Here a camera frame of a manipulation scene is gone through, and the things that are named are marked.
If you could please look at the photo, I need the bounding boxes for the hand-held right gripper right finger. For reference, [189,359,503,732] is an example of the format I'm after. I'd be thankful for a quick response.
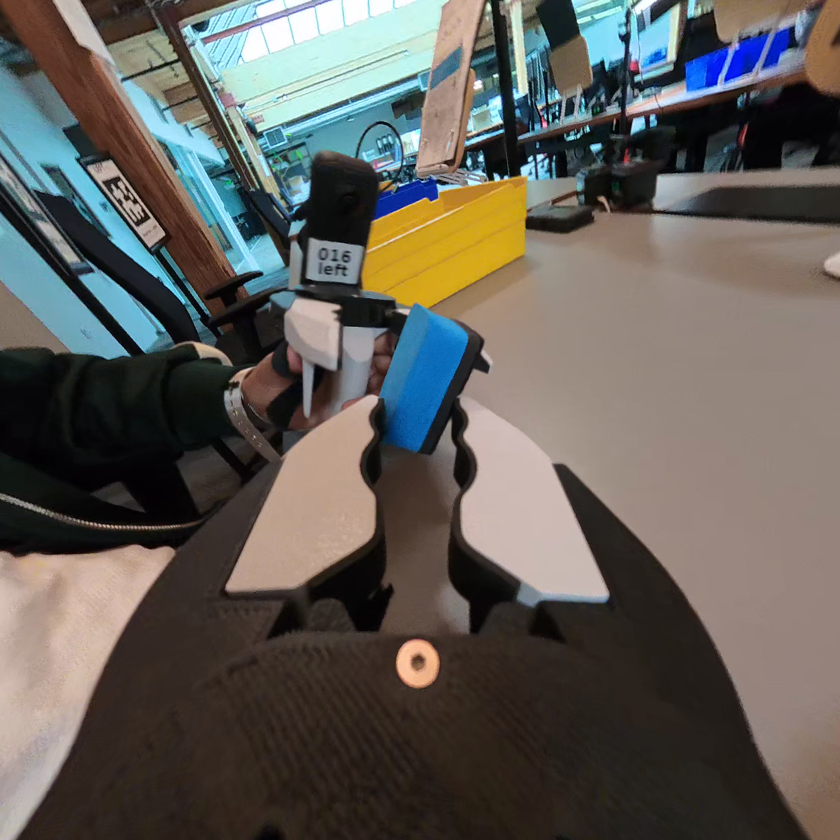
[448,395,611,631]

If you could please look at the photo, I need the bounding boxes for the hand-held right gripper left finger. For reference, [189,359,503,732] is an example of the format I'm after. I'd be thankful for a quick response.
[225,395,388,631]

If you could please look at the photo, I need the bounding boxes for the blue black whiteboard eraser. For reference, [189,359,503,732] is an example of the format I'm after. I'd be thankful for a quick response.
[379,303,485,455]

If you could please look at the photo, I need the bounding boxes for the yellow plastic bin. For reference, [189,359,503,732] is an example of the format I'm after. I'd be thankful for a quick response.
[362,176,528,308]

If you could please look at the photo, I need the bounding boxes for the person's left forearm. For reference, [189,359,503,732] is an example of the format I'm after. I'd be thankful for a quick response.
[0,341,247,473]

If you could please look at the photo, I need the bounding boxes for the grey desk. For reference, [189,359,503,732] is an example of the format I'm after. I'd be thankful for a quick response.
[377,167,840,840]

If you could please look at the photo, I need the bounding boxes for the black desk mat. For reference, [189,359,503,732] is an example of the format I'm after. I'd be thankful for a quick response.
[656,187,840,215]

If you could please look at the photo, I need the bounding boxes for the person's left hand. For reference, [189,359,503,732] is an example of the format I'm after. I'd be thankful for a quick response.
[246,333,396,434]

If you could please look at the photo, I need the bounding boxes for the black round hoop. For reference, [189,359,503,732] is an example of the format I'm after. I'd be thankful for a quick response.
[357,121,403,178]

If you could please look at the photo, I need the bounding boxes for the blue plastic bin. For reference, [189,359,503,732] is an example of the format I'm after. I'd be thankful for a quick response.
[374,177,439,221]

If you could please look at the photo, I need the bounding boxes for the white wristband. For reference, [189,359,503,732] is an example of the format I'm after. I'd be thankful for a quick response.
[223,381,283,463]

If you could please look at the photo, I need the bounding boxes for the cardboard panel on stand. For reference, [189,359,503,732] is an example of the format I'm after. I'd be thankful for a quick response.
[416,0,488,186]

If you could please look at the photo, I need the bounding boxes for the black flat device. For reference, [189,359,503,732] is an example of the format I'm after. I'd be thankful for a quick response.
[525,203,596,232]

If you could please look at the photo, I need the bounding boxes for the black vertical pole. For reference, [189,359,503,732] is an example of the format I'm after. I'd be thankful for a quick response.
[489,0,522,179]

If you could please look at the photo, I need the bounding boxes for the black battery charger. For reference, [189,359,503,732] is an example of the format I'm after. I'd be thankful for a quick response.
[583,167,621,207]
[610,161,659,211]

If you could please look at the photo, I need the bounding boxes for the framed marker sign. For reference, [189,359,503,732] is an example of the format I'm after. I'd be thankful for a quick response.
[77,153,172,250]

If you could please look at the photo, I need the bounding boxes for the wooden pillar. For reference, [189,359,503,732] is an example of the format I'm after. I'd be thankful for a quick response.
[0,0,247,306]

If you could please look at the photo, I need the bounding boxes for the small cardboard covered tablet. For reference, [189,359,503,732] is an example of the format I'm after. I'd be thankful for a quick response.
[550,34,593,93]

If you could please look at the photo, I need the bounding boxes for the black background monitor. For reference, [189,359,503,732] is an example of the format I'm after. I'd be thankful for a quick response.
[537,0,578,50]

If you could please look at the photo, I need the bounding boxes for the person's torso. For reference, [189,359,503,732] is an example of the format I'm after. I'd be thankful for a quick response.
[0,453,217,840]

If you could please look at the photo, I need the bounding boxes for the white paper notice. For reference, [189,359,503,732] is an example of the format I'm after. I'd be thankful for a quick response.
[51,0,116,64]

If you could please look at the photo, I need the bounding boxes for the long wooden workbench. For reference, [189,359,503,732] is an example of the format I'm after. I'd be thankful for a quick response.
[466,66,811,179]

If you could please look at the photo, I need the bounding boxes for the blue storage crate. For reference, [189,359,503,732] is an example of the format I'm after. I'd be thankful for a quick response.
[722,29,795,78]
[686,46,731,84]

